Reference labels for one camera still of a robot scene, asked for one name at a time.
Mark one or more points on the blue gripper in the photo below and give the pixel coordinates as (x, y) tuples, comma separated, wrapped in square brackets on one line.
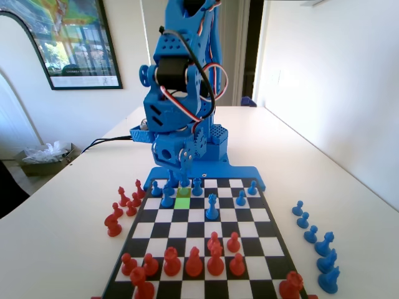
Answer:
[(166, 153)]

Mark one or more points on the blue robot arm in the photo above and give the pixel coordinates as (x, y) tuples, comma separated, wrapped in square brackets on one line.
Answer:
[(177, 43)]

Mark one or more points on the blue chess rook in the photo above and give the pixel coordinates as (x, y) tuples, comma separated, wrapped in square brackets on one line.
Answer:
[(196, 187), (185, 183)]

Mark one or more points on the blue chess king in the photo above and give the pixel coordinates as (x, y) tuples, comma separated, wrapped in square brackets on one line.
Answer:
[(171, 182)]

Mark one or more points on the red chess bishop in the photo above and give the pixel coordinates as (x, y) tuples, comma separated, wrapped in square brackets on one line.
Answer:
[(194, 264), (139, 190), (123, 197)]

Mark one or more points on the blue chess queen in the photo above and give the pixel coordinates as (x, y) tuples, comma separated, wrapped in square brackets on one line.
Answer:
[(212, 207)]

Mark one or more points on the red chess pawn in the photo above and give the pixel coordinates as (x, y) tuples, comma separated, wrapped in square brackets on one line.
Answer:
[(117, 210), (128, 265), (233, 243), (214, 239), (131, 209), (150, 266), (237, 266), (136, 200)]

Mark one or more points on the red chess knight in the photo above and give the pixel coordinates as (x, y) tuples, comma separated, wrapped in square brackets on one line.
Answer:
[(112, 225)]

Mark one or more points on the red chess queen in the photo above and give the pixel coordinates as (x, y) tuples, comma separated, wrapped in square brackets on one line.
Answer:
[(215, 263)]

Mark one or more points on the blue chess knight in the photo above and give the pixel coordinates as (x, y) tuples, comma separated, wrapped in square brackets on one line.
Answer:
[(326, 263), (328, 281)]

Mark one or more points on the white arched board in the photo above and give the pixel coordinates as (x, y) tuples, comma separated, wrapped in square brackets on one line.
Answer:
[(12, 93)]

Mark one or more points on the black white chessboard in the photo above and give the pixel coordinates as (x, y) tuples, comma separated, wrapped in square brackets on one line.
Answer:
[(199, 224)]

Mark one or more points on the small blue plastic object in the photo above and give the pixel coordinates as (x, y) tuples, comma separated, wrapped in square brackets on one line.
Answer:
[(247, 101)]

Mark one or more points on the clear plastic bag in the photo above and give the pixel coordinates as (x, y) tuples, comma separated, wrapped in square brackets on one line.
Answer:
[(46, 152)]

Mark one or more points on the cardboard box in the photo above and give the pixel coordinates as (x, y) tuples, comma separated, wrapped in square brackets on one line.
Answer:
[(34, 168)]

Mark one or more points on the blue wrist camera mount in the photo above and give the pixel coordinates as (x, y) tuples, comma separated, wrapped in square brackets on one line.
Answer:
[(141, 134)]

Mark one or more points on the blue arm base plate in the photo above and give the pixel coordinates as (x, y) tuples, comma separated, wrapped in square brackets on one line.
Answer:
[(237, 172)]

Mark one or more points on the white wall switch plate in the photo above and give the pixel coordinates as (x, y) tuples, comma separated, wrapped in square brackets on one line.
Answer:
[(275, 77)]

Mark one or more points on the framed wall poster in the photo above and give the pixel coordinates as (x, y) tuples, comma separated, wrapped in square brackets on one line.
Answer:
[(78, 40)]

